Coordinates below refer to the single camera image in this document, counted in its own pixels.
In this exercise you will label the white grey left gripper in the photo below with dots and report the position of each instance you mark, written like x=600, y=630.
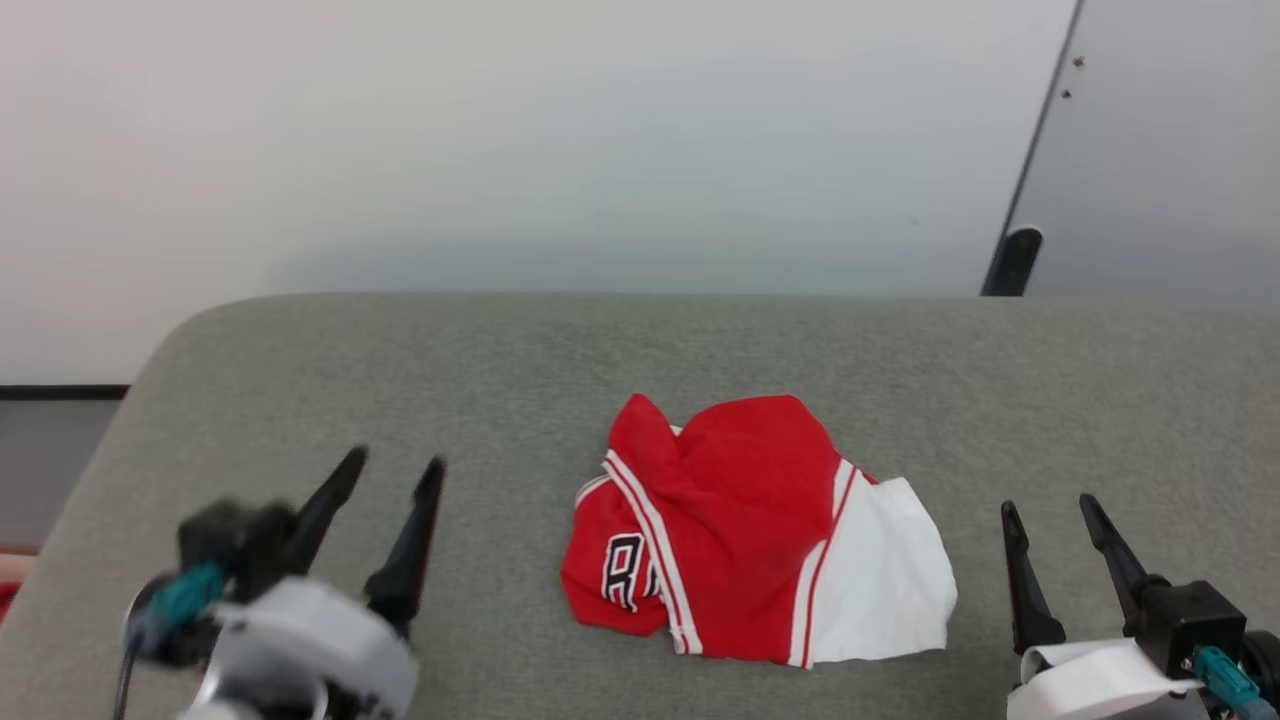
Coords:
x=310, y=645

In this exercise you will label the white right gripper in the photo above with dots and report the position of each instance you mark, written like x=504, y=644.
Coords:
x=1085, y=685

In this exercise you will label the red and white sports garment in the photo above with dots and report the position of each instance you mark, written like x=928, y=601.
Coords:
x=740, y=520

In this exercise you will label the black door stop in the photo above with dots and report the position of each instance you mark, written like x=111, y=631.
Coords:
x=1014, y=262

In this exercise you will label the black baseboard strip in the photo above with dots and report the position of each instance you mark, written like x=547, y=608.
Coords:
x=60, y=392

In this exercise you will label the red object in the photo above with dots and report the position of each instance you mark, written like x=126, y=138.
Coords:
x=10, y=590

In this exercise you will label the grey door panel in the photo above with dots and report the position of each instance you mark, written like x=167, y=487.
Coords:
x=1180, y=150

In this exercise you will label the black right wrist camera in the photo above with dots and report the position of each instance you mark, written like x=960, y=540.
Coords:
x=1190, y=620

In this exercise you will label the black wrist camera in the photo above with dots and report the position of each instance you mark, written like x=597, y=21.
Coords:
x=235, y=535
x=1190, y=620

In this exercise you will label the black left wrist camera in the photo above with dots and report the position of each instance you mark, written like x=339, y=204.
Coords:
x=235, y=535

